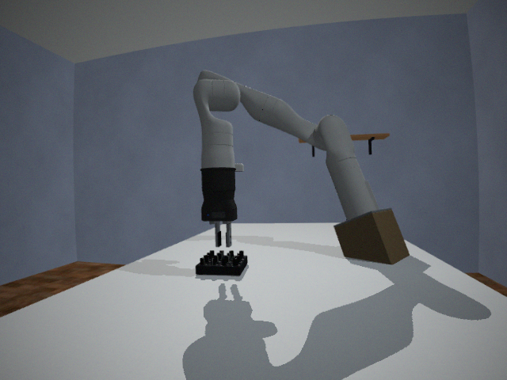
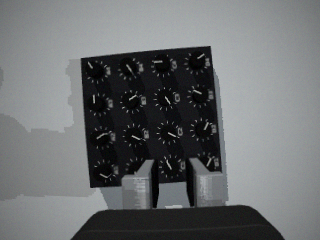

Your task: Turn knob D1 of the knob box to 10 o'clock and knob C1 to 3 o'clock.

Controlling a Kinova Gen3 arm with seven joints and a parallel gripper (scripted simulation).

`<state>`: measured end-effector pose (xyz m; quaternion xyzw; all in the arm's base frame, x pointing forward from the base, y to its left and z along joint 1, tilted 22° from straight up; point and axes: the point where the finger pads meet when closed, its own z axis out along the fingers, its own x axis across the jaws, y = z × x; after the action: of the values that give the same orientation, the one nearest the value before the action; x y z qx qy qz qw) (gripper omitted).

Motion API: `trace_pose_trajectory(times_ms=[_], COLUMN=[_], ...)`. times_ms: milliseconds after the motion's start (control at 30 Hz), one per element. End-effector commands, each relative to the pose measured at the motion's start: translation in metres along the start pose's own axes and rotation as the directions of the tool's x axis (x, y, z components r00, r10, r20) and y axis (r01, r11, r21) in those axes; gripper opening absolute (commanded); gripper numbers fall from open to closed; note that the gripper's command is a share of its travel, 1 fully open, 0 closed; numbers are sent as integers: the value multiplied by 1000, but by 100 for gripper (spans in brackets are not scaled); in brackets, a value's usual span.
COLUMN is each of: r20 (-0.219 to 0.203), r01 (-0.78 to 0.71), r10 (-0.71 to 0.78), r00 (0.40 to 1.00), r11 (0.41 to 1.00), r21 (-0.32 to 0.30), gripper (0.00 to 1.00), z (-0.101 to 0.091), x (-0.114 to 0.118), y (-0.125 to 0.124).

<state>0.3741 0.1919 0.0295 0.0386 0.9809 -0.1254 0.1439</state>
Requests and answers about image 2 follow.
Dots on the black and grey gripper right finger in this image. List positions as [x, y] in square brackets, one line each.
[208, 186]

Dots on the black knob box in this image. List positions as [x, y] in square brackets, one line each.
[167, 117]

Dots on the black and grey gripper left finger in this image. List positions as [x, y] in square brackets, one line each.
[141, 191]

